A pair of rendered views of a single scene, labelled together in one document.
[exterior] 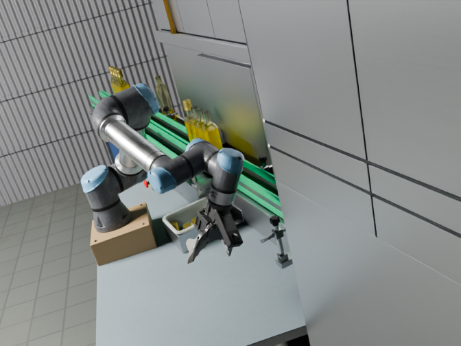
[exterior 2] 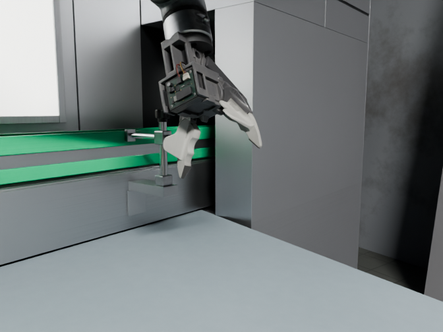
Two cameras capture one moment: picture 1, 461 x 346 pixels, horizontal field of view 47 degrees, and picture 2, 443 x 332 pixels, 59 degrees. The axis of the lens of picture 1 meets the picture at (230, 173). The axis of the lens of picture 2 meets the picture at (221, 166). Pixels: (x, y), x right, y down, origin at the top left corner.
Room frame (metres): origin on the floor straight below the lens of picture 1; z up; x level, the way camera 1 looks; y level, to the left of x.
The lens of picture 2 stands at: (1.61, 0.65, 1.01)
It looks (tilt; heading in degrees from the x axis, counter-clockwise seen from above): 8 degrees down; 242
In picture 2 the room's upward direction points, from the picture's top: straight up
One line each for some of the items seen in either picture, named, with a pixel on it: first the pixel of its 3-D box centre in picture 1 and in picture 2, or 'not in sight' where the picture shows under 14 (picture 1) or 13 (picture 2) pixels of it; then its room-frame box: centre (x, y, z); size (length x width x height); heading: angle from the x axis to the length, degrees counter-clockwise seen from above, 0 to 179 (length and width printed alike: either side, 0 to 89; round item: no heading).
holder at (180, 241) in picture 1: (203, 221); not in sight; (1.81, 0.15, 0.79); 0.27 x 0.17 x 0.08; 112
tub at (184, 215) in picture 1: (196, 222); not in sight; (1.80, 0.18, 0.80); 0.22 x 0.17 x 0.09; 112
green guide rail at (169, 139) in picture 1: (141, 123); not in sight; (2.81, 0.41, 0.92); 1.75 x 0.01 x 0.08; 22
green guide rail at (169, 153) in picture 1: (129, 128); not in sight; (2.78, 0.48, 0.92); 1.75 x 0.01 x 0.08; 22
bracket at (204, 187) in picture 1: (206, 189); not in sight; (1.95, 0.11, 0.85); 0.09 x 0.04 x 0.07; 112
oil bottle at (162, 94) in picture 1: (164, 99); not in sight; (2.87, 0.26, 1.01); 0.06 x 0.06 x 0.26; 24
